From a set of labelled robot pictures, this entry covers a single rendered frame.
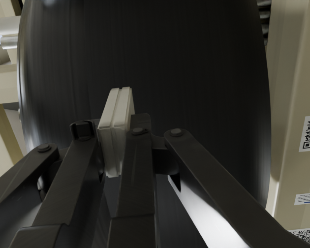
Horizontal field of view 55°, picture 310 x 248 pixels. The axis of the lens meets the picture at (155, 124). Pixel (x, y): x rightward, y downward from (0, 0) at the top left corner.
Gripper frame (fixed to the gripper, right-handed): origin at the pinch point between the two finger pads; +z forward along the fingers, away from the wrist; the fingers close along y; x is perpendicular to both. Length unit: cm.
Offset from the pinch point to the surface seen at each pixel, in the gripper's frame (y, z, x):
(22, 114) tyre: -12.8, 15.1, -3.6
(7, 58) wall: -436, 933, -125
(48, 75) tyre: -8.1, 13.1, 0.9
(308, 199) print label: 31, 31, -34
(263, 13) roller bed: 34, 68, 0
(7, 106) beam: -307, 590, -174
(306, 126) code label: 27.8, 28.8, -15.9
